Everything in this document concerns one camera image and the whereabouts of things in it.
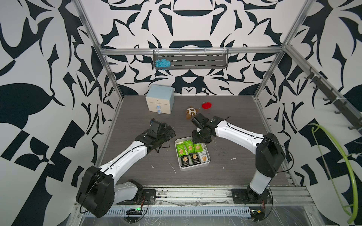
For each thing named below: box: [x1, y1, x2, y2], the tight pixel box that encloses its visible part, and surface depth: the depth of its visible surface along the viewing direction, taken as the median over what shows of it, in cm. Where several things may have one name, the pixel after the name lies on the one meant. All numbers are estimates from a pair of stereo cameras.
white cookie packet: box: [197, 151, 209, 163], surface depth 87 cm
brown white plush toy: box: [185, 105, 199, 120], surface depth 110 cm
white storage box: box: [174, 137, 190, 171], surface depth 89 cm
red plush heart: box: [201, 102, 213, 110], surface depth 114 cm
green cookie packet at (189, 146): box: [183, 140, 196, 154], surface depth 91 cm
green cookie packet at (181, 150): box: [175, 143, 188, 158], surface depth 90 cm
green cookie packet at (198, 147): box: [193, 143, 204, 153], surface depth 91 cm
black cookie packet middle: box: [189, 152, 201, 165], surface depth 87 cm
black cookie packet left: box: [180, 154, 190, 168], surface depth 85 cm
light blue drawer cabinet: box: [145, 84, 175, 115], surface depth 106 cm
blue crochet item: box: [154, 58, 172, 71], surface depth 93 cm
